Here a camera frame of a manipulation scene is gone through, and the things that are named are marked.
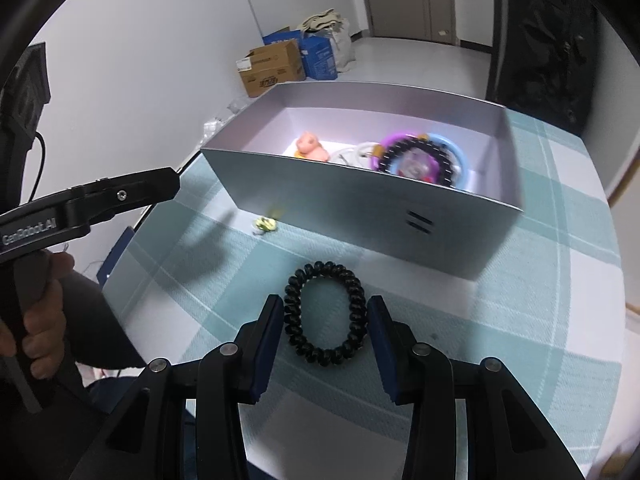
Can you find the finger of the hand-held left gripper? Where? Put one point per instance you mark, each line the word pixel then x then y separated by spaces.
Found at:
pixel 125 192

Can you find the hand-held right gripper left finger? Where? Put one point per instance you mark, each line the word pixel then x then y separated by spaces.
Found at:
pixel 267 347

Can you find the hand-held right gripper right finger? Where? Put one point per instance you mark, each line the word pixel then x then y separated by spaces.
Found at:
pixel 382 347

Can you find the grey cardboard box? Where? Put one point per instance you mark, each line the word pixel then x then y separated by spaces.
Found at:
pixel 350 210

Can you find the pink pig toy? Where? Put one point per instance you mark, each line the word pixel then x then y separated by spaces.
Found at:
pixel 312 145

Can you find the white pin badge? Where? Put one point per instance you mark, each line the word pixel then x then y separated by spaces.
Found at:
pixel 350 155

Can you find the person's left hand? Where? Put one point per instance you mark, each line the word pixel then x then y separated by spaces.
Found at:
pixel 45 340

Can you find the person's dark clothing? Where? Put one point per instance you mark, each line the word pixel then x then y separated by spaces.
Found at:
pixel 100 320

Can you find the teal checked tablecloth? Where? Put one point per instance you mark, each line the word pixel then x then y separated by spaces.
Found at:
pixel 500 335

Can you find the small yellow white charm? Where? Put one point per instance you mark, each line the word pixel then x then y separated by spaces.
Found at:
pixel 264 224

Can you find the clear plastic charm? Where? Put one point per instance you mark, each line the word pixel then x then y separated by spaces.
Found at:
pixel 415 167

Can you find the brown cardboard carton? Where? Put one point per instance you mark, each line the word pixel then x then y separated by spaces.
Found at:
pixel 270 67

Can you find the blue carton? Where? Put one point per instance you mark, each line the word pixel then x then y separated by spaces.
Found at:
pixel 317 57
pixel 280 36

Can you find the white fabric bag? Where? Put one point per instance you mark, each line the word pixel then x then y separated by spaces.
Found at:
pixel 325 20

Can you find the black backpack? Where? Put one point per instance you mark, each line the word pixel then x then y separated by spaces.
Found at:
pixel 545 35

